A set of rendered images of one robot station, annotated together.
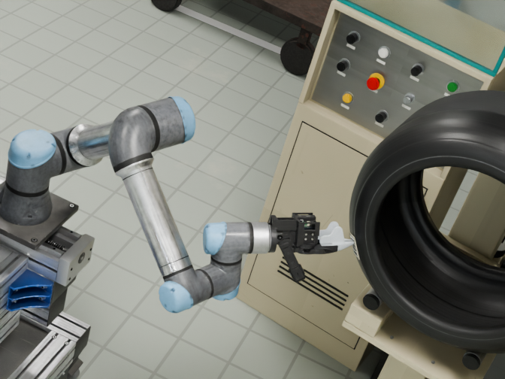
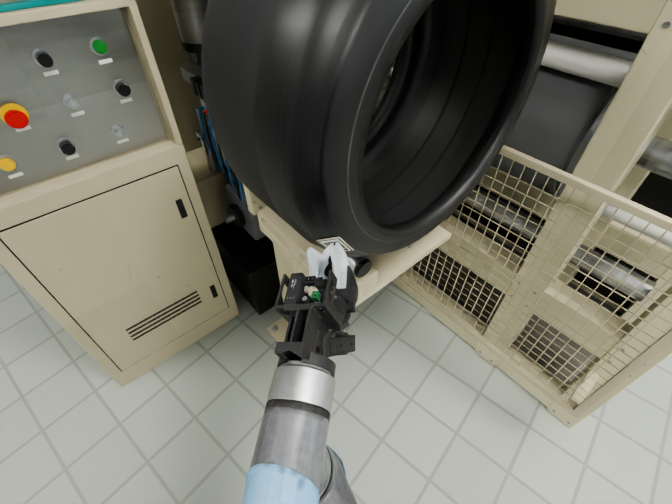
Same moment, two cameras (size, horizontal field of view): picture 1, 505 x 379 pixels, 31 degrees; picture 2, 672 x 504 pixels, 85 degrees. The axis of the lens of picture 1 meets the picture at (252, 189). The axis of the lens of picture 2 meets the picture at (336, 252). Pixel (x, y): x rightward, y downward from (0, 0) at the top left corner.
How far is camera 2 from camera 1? 1.83 m
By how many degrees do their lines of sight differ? 47
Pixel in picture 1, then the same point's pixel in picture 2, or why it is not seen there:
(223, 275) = (339, 489)
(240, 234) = (311, 438)
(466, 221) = not seen: hidden behind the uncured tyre
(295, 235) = (322, 321)
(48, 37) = not seen: outside the picture
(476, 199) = not seen: hidden behind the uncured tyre
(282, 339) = (188, 358)
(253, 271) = (117, 362)
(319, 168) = (71, 250)
